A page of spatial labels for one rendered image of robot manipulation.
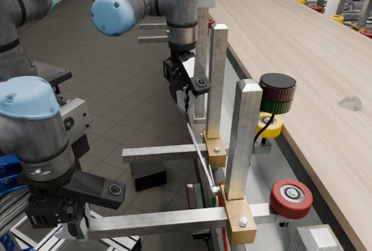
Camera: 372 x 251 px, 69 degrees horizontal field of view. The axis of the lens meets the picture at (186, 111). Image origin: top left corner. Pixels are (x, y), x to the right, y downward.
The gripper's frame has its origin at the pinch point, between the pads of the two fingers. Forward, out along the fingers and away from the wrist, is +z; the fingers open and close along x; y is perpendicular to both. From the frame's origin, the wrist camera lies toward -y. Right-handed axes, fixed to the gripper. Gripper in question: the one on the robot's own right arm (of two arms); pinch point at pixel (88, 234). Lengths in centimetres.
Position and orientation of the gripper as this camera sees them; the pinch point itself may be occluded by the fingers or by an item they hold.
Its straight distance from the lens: 65.2
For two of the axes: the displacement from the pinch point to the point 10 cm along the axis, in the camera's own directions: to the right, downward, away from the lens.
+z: 0.0, 8.3, 5.6
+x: 1.0, 5.6, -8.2
